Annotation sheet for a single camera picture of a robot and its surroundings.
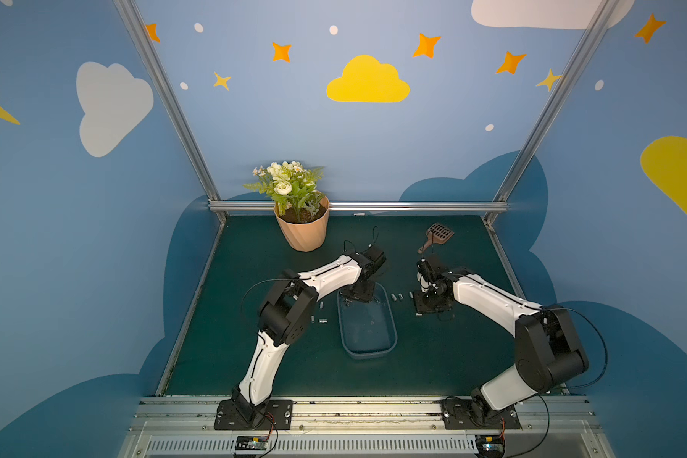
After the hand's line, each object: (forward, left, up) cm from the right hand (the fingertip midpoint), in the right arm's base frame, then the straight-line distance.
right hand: (425, 303), depth 91 cm
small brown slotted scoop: (+34, -10, -3) cm, 35 cm away
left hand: (+3, +21, -2) cm, 21 cm away
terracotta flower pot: (+24, +42, +7) cm, 49 cm away
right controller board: (-37, -14, -7) cm, 40 cm away
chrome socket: (+4, +10, -5) cm, 11 cm away
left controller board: (-40, +48, -5) cm, 63 cm away
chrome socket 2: (-7, +33, -3) cm, 34 cm away
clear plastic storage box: (-9, +18, -4) cm, 20 cm away
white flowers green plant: (+24, +44, +26) cm, 57 cm away
